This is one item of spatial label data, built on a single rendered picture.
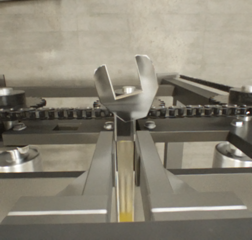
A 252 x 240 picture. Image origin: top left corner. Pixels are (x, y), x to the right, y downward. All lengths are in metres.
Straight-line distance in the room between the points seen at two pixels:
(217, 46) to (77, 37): 0.94
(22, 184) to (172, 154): 0.49
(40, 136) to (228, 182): 0.35
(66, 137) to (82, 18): 1.03
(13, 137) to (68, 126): 0.12
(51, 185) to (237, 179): 0.16
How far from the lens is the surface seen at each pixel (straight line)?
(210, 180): 0.18
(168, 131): 0.40
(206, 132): 0.43
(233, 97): 0.52
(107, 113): 0.37
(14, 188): 0.19
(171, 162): 0.62
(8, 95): 0.49
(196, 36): 1.40
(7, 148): 0.52
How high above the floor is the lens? 1.30
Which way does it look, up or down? 74 degrees down
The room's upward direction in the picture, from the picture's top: 174 degrees clockwise
